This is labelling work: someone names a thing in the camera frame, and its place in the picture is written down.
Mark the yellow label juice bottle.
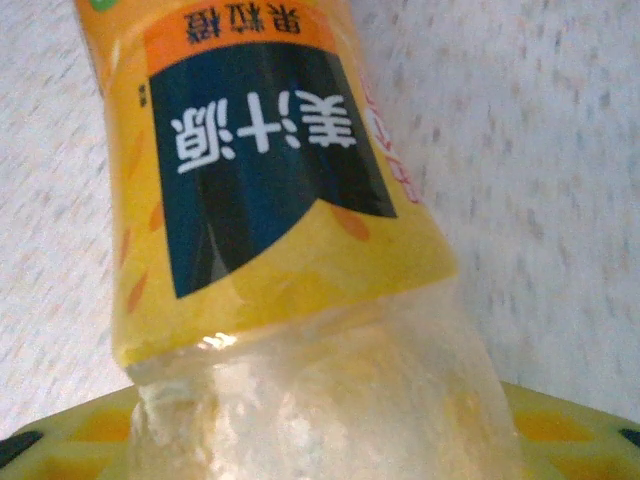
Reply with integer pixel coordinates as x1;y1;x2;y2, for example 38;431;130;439
71;0;527;480

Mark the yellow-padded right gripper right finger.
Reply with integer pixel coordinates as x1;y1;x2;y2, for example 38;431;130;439
498;381;640;480

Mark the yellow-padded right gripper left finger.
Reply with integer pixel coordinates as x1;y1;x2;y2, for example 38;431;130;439
0;388;139;480

